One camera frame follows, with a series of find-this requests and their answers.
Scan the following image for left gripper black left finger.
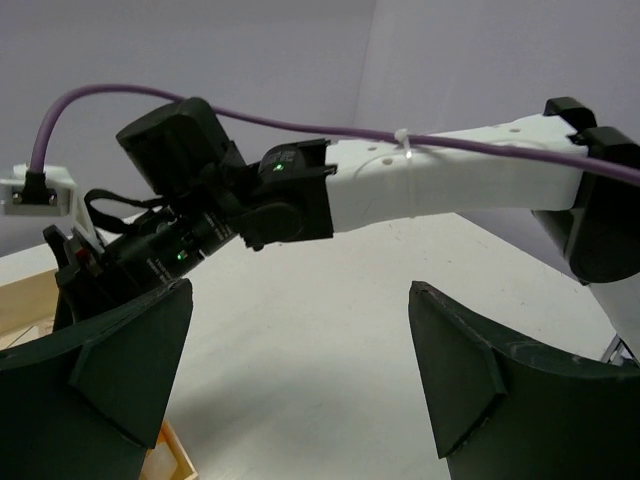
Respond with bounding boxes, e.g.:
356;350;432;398
1;279;193;479

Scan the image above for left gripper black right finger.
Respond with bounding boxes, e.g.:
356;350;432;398
408;282;639;479

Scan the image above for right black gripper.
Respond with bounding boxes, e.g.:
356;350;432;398
43;207;235;315

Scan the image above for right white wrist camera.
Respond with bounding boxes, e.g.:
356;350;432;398
1;165;104;251

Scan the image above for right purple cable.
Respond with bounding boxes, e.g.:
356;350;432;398
24;84;640;187

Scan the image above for wooden organizer tray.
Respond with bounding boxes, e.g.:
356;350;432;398
0;267;199;480

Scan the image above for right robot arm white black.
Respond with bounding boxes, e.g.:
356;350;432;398
43;97;639;326

